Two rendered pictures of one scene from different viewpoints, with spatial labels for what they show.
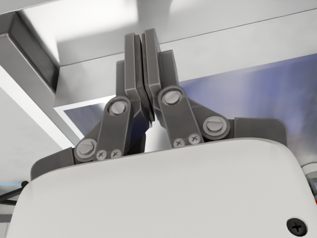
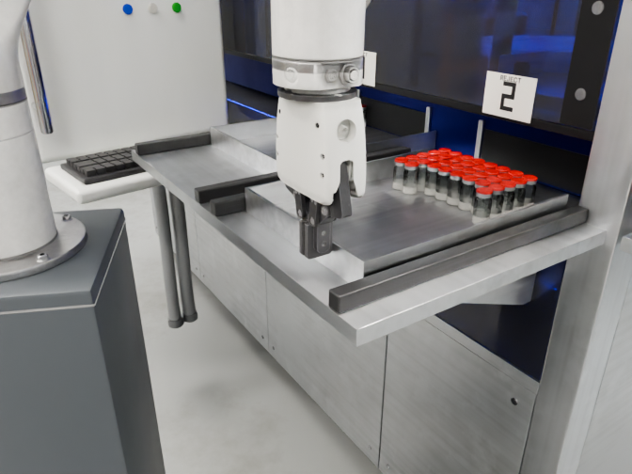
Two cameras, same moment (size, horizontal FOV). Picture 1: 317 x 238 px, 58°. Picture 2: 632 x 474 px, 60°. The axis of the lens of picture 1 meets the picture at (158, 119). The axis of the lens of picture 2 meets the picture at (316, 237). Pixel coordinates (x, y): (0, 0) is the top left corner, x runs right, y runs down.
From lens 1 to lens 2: 0.52 m
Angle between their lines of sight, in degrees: 56
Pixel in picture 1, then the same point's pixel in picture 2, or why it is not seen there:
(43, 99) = (376, 278)
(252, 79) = not seen: hidden behind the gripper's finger
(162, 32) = (316, 266)
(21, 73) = (355, 285)
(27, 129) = not seen: outside the picture
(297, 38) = (288, 225)
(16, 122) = not seen: outside the picture
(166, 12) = (304, 268)
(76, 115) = (377, 261)
